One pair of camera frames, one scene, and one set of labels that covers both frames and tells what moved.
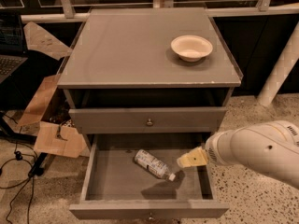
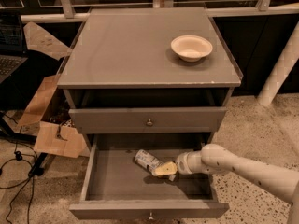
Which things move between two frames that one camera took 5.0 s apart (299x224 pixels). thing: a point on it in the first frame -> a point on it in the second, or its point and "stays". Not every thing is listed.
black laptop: x=12 y=55 stays
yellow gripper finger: x=195 y=158 -> x=166 y=169
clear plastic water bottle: x=154 y=164 stays
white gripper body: x=214 y=152 -> x=181 y=164
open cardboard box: x=49 y=112 stays
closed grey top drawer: x=147 y=120 stays
